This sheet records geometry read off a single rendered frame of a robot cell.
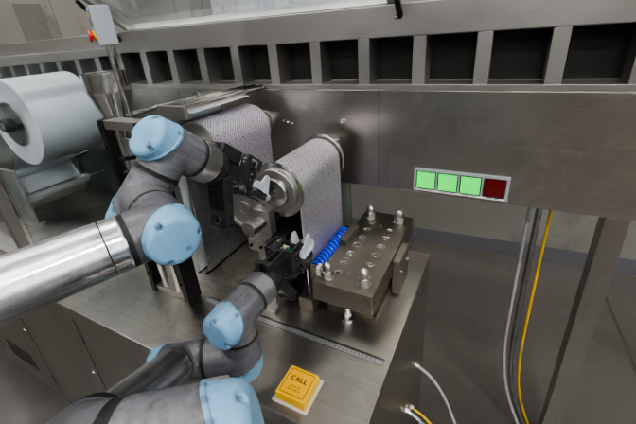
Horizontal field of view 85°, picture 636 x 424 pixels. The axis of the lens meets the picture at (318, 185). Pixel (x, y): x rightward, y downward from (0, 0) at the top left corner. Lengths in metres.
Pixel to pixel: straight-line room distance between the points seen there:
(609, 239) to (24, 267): 1.32
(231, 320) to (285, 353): 0.28
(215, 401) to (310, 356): 0.55
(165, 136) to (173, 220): 0.16
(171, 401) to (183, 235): 0.19
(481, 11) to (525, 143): 0.33
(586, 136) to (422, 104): 0.38
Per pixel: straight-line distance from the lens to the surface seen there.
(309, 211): 0.90
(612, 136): 1.03
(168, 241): 0.49
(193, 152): 0.63
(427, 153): 1.04
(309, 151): 0.95
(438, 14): 0.99
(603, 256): 1.35
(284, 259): 0.81
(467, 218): 2.82
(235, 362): 0.78
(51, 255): 0.51
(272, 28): 1.17
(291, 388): 0.85
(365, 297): 0.87
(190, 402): 0.40
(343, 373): 0.89
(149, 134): 0.60
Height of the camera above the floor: 1.61
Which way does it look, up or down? 24 degrees down
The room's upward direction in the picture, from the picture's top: 4 degrees counter-clockwise
